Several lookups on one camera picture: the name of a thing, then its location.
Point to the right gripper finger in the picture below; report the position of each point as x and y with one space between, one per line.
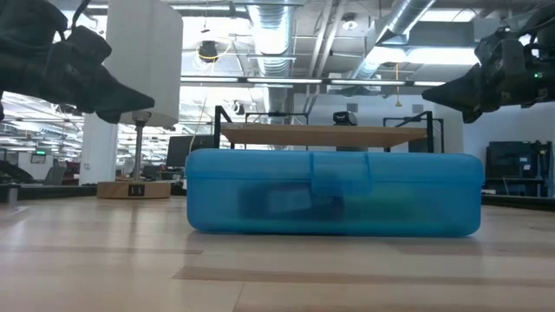
472 115
459 91

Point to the blue translucent plastic pencil box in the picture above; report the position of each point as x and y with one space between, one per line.
390 195

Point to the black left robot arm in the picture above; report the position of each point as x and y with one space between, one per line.
26 17

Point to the white building column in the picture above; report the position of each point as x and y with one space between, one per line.
97 151

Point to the white lamp with wooden base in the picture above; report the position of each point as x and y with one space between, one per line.
147 52

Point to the black background monitor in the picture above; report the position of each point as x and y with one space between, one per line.
182 149

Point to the black ceiling-hung device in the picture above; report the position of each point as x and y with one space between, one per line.
208 51

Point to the wooden shelf with black legs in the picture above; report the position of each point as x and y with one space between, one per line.
321 135

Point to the silver slanted ceiling duct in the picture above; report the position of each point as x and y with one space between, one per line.
390 26

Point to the silver ribbed ceiling duct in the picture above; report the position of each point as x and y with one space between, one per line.
273 43

